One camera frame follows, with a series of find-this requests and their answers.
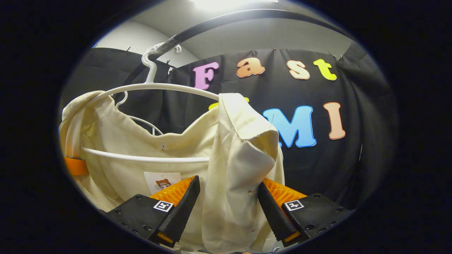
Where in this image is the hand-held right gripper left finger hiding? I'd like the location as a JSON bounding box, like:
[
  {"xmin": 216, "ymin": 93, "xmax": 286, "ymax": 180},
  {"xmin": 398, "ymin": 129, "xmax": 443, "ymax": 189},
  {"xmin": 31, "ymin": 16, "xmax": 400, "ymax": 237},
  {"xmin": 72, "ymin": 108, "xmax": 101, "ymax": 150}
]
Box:
[{"xmin": 104, "ymin": 175, "xmax": 201, "ymax": 248}]

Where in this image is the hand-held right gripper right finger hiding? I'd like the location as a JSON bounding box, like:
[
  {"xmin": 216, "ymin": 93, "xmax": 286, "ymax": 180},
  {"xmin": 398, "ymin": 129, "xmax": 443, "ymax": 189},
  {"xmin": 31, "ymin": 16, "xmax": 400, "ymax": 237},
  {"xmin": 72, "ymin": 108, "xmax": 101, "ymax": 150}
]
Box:
[{"xmin": 257, "ymin": 178, "xmax": 354, "ymax": 248}]

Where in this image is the cream shirt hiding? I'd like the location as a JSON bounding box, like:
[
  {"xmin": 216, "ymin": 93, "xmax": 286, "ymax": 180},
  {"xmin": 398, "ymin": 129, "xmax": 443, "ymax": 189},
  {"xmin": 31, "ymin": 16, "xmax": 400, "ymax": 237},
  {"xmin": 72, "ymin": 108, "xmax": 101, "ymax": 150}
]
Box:
[{"xmin": 58, "ymin": 91, "xmax": 285, "ymax": 254}]

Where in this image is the white plastic hanger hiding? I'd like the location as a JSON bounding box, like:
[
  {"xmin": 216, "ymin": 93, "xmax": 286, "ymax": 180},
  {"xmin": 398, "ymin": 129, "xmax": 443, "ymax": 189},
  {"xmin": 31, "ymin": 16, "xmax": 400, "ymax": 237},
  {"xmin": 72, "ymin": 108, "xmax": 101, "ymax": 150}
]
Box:
[
  {"xmin": 115, "ymin": 91, "xmax": 165, "ymax": 137},
  {"xmin": 81, "ymin": 42, "xmax": 220, "ymax": 163}
]

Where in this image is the black metal clothes rack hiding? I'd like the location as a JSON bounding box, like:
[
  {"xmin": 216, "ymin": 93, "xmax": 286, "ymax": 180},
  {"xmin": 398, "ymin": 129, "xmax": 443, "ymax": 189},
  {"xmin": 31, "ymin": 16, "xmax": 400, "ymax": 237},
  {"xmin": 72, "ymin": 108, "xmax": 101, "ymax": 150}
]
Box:
[{"xmin": 122, "ymin": 9, "xmax": 355, "ymax": 87}]

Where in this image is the black backdrop cloth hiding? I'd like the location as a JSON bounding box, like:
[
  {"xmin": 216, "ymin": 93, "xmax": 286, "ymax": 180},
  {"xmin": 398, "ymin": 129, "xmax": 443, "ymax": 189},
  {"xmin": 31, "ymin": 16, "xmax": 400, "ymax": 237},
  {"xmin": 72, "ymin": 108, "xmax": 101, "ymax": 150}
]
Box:
[{"xmin": 60, "ymin": 45, "xmax": 399, "ymax": 212}]

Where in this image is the ceiling light panel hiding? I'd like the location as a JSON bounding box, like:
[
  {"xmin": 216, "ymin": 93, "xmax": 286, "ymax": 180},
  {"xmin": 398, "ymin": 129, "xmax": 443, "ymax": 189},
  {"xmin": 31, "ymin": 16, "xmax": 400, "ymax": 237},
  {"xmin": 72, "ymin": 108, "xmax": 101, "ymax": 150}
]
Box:
[{"xmin": 191, "ymin": 0, "xmax": 279, "ymax": 12}]

